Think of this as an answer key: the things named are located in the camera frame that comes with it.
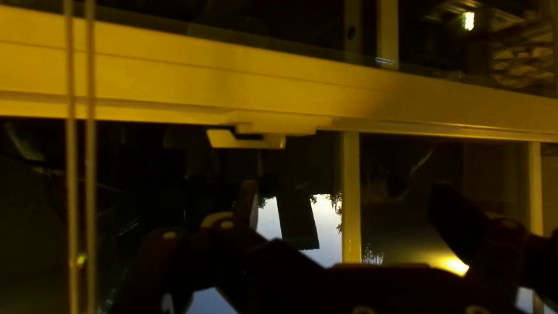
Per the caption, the yellow horizontal rail beam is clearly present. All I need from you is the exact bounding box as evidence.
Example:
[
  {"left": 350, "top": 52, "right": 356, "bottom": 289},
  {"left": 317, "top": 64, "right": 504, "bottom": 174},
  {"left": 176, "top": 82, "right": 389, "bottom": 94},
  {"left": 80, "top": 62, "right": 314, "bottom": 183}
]
[{"left": 0, "top": 0, "right": 558, "bottom": 314}]

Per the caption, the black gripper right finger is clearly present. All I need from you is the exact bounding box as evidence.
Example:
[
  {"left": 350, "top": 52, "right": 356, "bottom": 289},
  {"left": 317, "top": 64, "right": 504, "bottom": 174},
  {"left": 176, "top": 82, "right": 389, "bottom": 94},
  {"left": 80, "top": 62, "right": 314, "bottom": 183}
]
[{"left": 427, "top": 181, "right": 558, "bottom": 305}]

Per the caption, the thin blind pull cord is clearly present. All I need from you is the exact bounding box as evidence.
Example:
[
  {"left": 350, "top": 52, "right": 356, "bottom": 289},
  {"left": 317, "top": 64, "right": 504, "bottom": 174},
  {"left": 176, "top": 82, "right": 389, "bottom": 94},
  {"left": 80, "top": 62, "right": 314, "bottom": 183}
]
[
  {"left": 82, "top": 0, "right": 99, "bottom": 314},
  {"left": 61, "top": 0, "right": 82, "bottom": 314}
]

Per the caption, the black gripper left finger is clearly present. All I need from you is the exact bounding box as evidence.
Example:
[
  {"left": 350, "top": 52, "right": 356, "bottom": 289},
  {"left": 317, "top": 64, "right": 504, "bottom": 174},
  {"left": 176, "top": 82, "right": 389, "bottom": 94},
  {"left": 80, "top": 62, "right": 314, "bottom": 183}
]
[{"left": 118, "top": 172, "right": 328, "bottom": 314}]

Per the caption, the small bracket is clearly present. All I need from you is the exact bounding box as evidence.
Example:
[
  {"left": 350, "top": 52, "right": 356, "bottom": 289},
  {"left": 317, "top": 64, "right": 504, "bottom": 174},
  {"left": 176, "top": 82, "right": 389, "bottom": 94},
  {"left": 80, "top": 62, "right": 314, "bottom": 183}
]
[{"left": 206, "top": 122, "right": 319, "bottom": 151}]

